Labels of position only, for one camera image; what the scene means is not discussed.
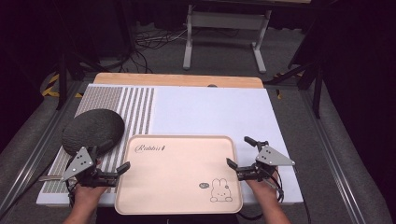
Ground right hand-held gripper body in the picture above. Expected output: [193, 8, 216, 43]
[235, 140, 296, 183]

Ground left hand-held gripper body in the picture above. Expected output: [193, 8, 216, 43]
[38, 146, 120, 189]

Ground pink tray with rabbit print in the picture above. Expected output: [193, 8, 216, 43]
[114, 133, 244, 216]

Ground person's left hand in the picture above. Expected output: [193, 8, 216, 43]
[73, 182, 109, 203]

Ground person's right hand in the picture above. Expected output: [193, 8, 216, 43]
[245, 169, 280, 202]

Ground dark grey round woven mat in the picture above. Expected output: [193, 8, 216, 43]
[61, 108, 126, 157]

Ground white mat with grey stripes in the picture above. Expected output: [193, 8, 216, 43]
[35, 83, 304, 208]

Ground black metal stand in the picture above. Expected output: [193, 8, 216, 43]
[54, 0, 110, 110]
[263, 36, 326, 119]

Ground yellow and black floor tape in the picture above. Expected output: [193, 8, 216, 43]
[41, 73, 84, 99]

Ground wooden table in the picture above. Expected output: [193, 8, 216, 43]
[92, 72, 264, 90]

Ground white metal stand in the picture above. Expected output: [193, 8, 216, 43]
[182, 4, 273, 75]

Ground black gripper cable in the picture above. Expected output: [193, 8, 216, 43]
[270, 167, 312, 224]

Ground grey metal floor rail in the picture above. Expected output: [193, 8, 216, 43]
[298, 89, 370, 224]
[0, 79, 92, 220]

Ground black floor cables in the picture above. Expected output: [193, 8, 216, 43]
[122, 27, 189, 75]

